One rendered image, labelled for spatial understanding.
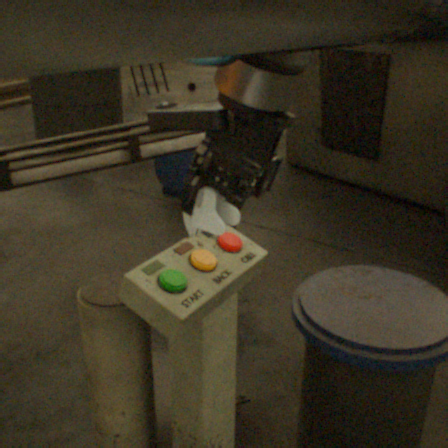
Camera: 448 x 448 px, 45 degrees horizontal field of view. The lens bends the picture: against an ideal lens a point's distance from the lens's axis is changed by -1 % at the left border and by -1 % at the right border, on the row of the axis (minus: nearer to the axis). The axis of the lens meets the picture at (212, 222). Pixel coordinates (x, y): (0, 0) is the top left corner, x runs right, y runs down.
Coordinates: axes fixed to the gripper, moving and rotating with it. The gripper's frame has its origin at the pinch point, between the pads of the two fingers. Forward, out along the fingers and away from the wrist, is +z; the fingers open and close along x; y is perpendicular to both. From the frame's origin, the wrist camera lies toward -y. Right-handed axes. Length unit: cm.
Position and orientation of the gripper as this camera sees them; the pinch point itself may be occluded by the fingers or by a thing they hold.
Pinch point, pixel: (191, 225)
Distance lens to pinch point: 72.3
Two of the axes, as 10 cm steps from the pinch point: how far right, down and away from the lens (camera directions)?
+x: 5.6, -3.6, 7.5
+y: 7.8, 5.2, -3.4
